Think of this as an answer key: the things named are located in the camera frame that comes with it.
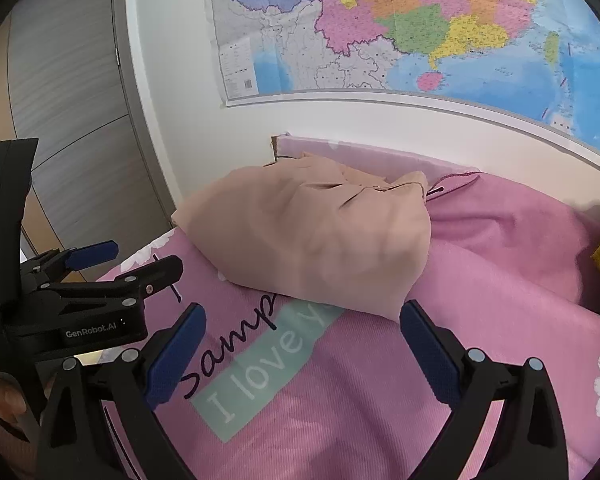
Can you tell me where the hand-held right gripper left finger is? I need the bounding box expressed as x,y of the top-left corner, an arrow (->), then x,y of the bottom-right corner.
34,302 -> 207,480

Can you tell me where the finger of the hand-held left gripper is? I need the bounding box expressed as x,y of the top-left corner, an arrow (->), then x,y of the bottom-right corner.
39,255 -> 185,311
22,240 -> 120,286

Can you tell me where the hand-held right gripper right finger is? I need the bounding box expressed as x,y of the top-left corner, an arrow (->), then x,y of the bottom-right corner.
400,300 -> 570,480

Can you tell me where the pink jacket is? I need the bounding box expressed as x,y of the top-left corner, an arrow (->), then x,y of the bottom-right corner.
171,152 -> 433,322

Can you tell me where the person's left hand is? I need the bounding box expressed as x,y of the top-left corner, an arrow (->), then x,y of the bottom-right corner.
0,362 -> 51,456

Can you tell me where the pink floral bedsheet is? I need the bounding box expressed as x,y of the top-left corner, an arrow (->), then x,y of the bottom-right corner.
95,135 -> 600,480

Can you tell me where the grey door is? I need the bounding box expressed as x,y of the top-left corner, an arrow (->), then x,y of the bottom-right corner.
0,0 -> 181,286

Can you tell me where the colourful wall map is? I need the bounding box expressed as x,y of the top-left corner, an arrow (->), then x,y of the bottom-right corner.
205,0 -> 600,168

